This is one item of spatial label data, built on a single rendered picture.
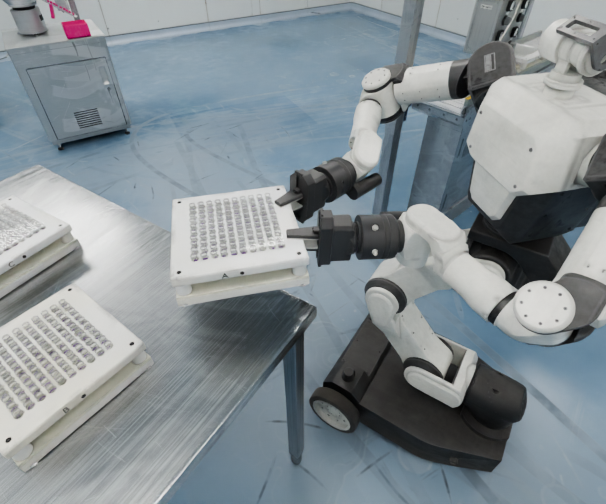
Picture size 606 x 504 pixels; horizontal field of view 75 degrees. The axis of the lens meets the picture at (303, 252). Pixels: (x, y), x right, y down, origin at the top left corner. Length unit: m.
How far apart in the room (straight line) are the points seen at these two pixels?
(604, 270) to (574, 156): 0.22
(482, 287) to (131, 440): 0.64
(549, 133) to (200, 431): 0.79
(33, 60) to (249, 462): 2.94
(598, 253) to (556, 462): 1.26
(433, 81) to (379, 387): 1.05
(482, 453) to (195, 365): 1.06
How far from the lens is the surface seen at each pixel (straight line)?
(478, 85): 1.03
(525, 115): 0.87
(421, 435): 1.53
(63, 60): 3.53
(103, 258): 1.10
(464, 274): 0.73
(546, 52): 0.91
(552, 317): 0.66
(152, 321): 0.91
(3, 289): 1.11
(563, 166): 0.83
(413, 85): 1.12
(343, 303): 2.01
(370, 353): 1.62
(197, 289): 0.74
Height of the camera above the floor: 1.54
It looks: 43 degrees down
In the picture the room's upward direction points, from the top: straight up
